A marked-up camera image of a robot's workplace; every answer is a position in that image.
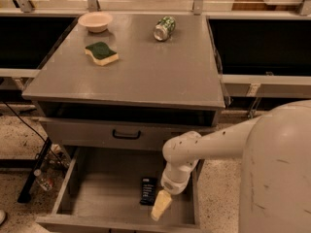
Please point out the open grey middle drawer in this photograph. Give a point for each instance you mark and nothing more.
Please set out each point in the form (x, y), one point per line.
(102, 190)

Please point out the clear plastic bottle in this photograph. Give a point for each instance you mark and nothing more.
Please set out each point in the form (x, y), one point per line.
(42, 180)

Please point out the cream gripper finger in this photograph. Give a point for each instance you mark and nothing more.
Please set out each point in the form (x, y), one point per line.
(162, 202)

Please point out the metal bracket under shelf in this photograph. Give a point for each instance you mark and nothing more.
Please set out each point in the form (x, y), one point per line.
(252, 92)

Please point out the green soda can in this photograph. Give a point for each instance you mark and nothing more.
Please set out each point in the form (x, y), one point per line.
(164, 28)

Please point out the green yellow sponge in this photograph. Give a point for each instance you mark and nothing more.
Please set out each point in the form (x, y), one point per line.
(101, 54)

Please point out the grey drawer cabinet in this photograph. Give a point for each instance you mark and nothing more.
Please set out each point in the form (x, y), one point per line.
(175, 82)

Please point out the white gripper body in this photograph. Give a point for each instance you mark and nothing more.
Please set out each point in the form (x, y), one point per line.
(173, 183)

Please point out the beige bowl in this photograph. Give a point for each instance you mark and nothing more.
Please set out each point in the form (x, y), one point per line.
(95, 22)

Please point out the dark blue rxbar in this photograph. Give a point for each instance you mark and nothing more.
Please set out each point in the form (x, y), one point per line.
(148, 191)

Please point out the closed grey top drawer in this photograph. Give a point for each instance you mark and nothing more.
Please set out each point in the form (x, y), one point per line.
(98, 133)

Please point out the black drawer handle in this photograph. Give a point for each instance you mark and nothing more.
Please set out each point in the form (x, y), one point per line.
(126, 136)

